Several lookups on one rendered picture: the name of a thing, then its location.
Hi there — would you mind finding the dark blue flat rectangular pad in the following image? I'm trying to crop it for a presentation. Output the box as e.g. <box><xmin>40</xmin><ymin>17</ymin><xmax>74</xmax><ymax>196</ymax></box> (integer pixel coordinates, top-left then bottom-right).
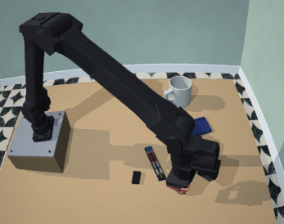
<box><xmin>192</xmin><ymin>116</ymin><xmax>212</xmax><ymax>136</ymax></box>

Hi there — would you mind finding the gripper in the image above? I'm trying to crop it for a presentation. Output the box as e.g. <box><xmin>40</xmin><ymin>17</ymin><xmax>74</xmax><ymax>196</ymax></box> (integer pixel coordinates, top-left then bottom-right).
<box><xmin>165</xmin><ymin>161</ymin><xmax>196</xmax><ymax>195</ymax></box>

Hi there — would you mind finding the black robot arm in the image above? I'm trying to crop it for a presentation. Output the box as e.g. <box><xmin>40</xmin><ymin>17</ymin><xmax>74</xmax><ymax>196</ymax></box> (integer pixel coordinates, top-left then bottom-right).
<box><xmin>20</xmin><ymin>12</ymin><xmax>221</xmax><ymax>182</ymax></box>

